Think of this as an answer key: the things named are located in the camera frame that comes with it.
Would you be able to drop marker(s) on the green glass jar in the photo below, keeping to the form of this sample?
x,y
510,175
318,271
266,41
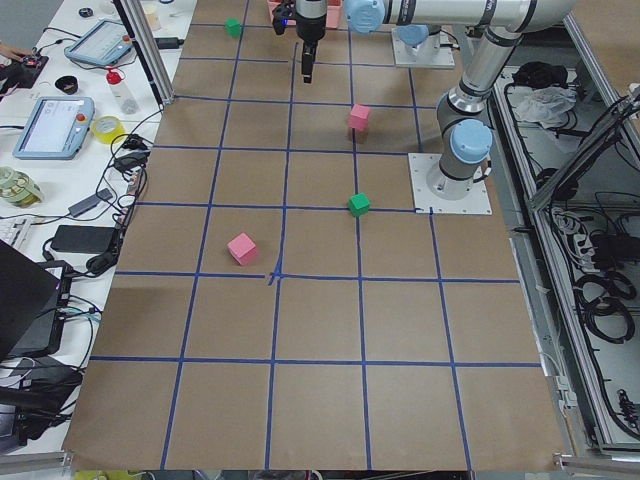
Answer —
x,y
18,189

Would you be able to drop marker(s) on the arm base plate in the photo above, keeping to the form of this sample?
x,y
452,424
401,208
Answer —
x,y
435,53
434,193

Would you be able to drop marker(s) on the white crumpled cloth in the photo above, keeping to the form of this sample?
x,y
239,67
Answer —
x,y
548,106

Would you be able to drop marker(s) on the black bowl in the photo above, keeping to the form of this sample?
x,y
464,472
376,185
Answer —
x,y
67,84

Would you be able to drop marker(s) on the teach pendant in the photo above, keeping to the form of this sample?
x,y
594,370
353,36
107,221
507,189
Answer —
x,y
56,128
103,45

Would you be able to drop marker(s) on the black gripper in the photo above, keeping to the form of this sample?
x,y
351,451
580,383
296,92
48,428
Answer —
x,y
310,27

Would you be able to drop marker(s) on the clear bottle red cap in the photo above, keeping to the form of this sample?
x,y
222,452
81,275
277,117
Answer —
x,y
122,94

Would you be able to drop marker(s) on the pink plastic bin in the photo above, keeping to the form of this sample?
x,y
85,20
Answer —
x,y
328,11

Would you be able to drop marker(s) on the teach pendant far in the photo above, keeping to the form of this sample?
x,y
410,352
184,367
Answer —
x,y
103,45

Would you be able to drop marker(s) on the green cube far corner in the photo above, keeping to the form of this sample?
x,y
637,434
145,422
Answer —
x,y
233,27

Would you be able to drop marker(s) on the teach pendant near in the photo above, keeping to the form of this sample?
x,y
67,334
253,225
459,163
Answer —
x,y
56,128

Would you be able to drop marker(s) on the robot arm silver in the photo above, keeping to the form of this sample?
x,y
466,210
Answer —
x,y
466,140
415,35

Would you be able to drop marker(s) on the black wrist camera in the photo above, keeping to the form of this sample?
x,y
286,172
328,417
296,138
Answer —
x,y
282,13

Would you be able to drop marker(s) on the green cube near base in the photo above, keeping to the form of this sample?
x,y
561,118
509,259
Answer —
x,y
359,204

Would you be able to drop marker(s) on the black laptop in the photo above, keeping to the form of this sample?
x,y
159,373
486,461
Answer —
x,y
33,296

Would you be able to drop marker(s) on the yellow tape roll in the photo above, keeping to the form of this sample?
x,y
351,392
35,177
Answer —
x,y
108,129

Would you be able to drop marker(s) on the aluminium frame post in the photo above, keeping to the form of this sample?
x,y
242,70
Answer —
x,y
132,15

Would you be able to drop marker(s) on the pink cube near edge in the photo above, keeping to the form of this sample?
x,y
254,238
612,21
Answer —
x,y
243,249

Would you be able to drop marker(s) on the pink cube near bases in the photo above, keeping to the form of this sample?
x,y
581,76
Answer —
x,y
358,122

